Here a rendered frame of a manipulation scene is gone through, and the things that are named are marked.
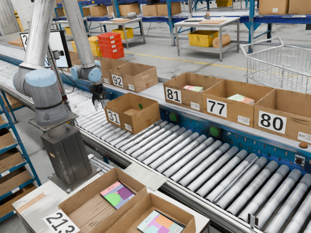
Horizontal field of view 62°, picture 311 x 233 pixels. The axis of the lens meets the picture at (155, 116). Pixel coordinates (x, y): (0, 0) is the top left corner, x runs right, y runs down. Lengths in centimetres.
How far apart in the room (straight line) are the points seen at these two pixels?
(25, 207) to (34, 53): 89
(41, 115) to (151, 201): 75
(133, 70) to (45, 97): 153
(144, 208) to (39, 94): 81
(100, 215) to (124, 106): 120
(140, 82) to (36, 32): 112
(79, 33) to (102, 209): 100
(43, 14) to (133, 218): 121
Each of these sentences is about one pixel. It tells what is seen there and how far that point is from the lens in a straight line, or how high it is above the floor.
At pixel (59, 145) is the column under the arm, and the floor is 105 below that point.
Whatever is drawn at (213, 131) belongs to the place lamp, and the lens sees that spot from 186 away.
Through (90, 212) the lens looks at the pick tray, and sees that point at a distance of 153.
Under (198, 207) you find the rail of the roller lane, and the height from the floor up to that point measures 70.
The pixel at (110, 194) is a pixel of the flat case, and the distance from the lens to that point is 154.
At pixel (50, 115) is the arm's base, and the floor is 123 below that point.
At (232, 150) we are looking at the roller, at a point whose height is 75.
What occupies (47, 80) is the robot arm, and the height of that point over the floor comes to 142.
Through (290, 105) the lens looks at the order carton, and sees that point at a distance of 194.
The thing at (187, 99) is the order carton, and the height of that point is 97.
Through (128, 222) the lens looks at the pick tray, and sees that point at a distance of 137.
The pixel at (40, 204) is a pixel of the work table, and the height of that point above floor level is 75.
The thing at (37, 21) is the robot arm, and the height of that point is 169.
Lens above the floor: 181
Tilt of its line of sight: 28 degrees down
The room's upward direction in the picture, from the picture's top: 9 degrees counter-clockwise
